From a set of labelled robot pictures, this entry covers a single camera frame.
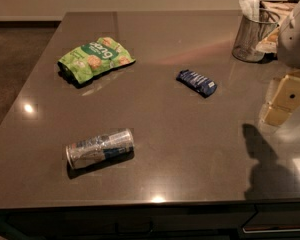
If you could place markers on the white napkin in cup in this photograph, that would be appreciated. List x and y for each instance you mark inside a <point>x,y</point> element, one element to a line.
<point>250,9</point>

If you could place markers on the metal mesh cup holder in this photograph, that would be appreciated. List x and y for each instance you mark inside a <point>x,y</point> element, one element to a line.
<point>250,33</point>

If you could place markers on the drawer with metal handle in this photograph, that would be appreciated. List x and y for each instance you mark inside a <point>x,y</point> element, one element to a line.
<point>274,218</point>

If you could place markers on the silver blue redbull can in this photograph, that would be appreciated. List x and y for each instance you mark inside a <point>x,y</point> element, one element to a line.
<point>99,148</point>

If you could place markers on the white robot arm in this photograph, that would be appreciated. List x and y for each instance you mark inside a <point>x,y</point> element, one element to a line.
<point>288,47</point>

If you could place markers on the dark blue snack bar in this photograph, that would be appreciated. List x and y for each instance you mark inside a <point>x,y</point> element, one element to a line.
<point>199,83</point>

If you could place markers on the cardboard snack box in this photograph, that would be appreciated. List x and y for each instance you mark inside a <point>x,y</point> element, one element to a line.
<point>278,12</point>

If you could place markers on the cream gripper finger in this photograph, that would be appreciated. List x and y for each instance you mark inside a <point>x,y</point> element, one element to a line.
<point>282,99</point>

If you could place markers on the green rice chip bag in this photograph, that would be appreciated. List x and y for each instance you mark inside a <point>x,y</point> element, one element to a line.
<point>93,59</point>

